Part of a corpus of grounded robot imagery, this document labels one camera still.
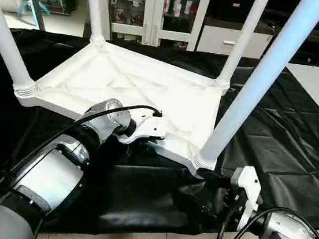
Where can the white plastic table top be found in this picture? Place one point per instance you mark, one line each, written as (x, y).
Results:
(129, 81)

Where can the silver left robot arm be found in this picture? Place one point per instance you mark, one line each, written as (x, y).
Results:
(53, 176)

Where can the black work mat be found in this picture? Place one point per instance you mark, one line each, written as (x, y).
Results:
(284, 146)

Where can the white drawer unit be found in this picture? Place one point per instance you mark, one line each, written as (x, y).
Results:
(213, 40)

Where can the white glass door cabinet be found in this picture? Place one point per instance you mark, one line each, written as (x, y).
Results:
(155, 11)

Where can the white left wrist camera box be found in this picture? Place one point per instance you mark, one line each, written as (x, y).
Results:
(147, 127)

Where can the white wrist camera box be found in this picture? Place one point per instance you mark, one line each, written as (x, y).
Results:
(247, 186)
(147, 127)

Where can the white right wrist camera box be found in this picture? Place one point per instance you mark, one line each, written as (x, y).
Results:
(247, 186)

